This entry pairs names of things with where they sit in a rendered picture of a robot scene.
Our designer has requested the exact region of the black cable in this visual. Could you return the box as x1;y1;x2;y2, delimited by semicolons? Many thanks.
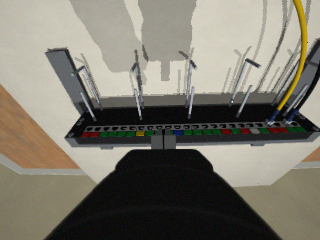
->
292;62;320;114

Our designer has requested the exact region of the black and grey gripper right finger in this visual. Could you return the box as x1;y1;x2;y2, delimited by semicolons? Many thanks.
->
164;129;176;149

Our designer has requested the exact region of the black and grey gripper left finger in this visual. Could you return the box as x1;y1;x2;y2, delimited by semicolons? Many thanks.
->
151;129;164;149

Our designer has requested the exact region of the yellow cable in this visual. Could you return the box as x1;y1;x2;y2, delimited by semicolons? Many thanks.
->
273;0;307;115

